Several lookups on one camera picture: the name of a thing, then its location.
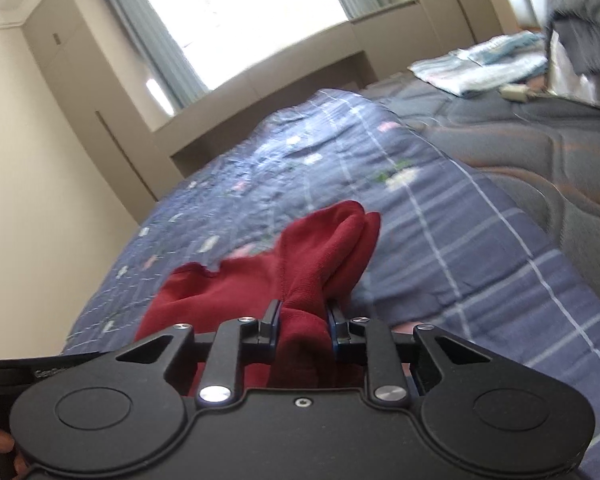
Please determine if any red garment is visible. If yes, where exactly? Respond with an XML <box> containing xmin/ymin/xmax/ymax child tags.
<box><xmin>135</xmin><ymin>200</ymin><xmax>383</xmax><ymax>392</ymax></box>

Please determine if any beige built-in wardrobe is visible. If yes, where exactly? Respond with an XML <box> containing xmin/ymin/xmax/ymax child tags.
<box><xmin>22</xmin><ymin>0</ymin><xmax>186</xmax><ymax>202</ymax></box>

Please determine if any dark grey hanging garment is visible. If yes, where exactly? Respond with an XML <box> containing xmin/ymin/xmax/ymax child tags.
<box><xmin>544</xmin><ymin>0</ymin><xmax>600</xmax><ymax>113</ymax></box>

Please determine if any white charger adapter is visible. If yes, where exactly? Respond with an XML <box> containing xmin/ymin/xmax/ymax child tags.
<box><xmin>499</xmin><ymin>84</ymin><xmax>532</xmax><ymax>104</ymax></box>

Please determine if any small light blue folded cloth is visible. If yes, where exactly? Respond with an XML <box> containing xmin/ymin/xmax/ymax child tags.
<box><xmin>466</xmin><ymin>30</ymin><xmax>547</xmax><ymax>67</ymax></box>

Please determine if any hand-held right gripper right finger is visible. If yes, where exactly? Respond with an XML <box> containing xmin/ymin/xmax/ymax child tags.
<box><xmin>326</xmin><ymin>300</ymin><xmax>492</xmax><ymax>407</ymax></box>

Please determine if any beige window cabinet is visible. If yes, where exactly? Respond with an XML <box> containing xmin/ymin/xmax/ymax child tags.
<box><xmin>150</xmin><ymin>2</ymin><xmax>481</xmax><ymax>178</ymax></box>

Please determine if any large light blue folded cloth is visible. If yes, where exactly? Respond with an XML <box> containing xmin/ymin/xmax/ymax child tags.
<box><xmin>409</xmin><ymin>35</ymin><xmax>550</xmax><ymax>99</ymax></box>

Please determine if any grey quilted mattress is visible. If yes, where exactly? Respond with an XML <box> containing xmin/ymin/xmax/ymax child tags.
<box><xmin>360</xmin><ymin>72</ymin><xmax>600</xmax><ymax>311</ymax></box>

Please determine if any blue plaid floral quilt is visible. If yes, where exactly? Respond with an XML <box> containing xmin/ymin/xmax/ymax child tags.
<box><xmin>60</xmin><ymin>87</ymin><xmax>600</xmax><ymax>480</ymax></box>

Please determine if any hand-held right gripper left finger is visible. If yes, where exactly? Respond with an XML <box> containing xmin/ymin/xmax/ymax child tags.
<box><xmin>115</xmin><ymin>299</ymin><xmax>284</xmax><ymax>407</ymax></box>

